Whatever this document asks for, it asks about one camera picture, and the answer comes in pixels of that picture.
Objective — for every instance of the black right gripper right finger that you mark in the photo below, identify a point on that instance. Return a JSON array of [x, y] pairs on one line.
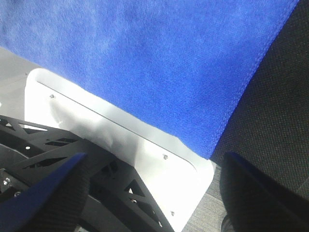
[[254, 202]]

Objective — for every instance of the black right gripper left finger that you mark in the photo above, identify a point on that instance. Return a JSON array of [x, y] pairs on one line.
[[47, 193]]

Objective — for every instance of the blue microfibre towel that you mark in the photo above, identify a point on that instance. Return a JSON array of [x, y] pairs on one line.
[[178, 65]]

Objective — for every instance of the black table cloth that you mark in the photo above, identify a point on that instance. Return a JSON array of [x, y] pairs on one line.
[[270, 125]]

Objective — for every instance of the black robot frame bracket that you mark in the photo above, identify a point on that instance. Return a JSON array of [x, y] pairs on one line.
[[118, 199]]

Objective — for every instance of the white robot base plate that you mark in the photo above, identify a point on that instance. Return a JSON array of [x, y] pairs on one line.
[[176, 176]]

